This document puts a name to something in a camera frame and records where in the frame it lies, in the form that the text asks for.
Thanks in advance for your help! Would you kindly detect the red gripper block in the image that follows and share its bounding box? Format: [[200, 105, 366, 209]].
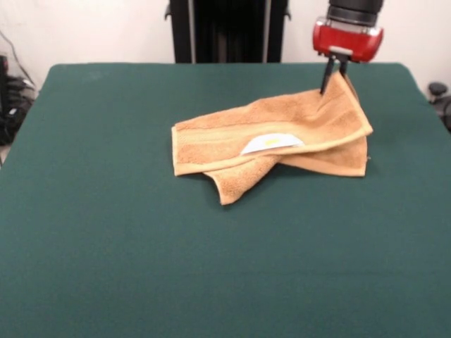
[[311, 16, 385, 96]]

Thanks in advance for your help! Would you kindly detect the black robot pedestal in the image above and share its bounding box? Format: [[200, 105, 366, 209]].
[[163, 0, 292, 64]]

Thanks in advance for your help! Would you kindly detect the dark green table cloth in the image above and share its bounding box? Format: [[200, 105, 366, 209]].
[[0, 62, 451, 338]]

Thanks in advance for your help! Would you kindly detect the tan terry towel white label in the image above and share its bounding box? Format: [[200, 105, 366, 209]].
[[171, 72, 374, 206]]

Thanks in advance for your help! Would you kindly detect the black office chair base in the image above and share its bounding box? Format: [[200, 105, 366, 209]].
[[0, 54, 38, 146], [428, 81, 451, 134]]

